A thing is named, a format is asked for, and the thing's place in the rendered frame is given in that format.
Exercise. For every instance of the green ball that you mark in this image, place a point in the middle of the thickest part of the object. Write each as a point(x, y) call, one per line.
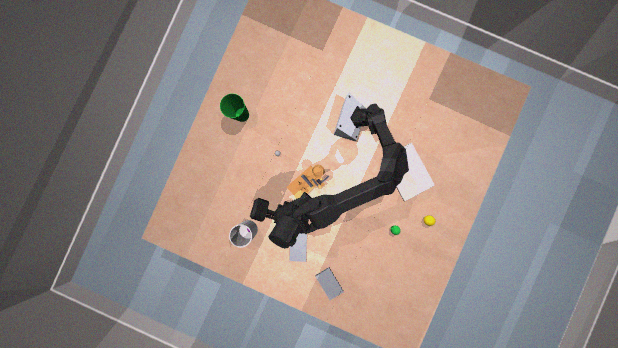
point(395, 230)

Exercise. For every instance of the yellow ball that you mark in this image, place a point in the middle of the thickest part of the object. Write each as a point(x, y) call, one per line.
point(429, 220)

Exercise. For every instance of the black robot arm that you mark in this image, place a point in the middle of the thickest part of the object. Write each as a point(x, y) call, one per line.
point(324, 210)

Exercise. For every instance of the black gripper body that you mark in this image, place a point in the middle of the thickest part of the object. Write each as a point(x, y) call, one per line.
point(260, 210)

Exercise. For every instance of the grey cup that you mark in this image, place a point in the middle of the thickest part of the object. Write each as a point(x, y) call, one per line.
point(239, 236)

